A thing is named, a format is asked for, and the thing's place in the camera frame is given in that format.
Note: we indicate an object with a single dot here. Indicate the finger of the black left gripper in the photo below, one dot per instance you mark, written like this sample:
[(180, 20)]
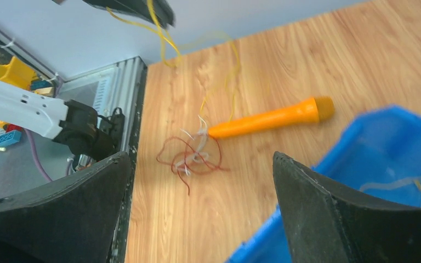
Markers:
[(139, 9)]

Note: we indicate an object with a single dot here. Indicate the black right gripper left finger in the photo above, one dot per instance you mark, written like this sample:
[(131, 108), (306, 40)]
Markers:
[(71, 219)]

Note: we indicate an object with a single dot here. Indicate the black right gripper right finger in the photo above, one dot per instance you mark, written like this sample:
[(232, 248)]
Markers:
[(326, 221)]

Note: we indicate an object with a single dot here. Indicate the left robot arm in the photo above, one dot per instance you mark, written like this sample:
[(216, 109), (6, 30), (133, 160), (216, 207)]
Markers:
[(70, 123)]

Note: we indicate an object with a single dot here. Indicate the blue plastic compartment bin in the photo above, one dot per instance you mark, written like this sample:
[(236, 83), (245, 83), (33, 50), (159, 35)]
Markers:
[(378, 154)]

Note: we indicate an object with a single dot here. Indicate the orange cylindrical toy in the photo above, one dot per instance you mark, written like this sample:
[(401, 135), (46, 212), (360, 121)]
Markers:
[(311, 110)]

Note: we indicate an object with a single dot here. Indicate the colourful toy blocks pile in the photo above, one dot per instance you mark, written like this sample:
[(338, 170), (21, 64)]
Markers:
[(37, 113)]

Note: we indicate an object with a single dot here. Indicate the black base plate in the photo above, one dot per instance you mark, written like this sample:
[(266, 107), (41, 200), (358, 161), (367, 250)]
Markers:
[(130, 163)]

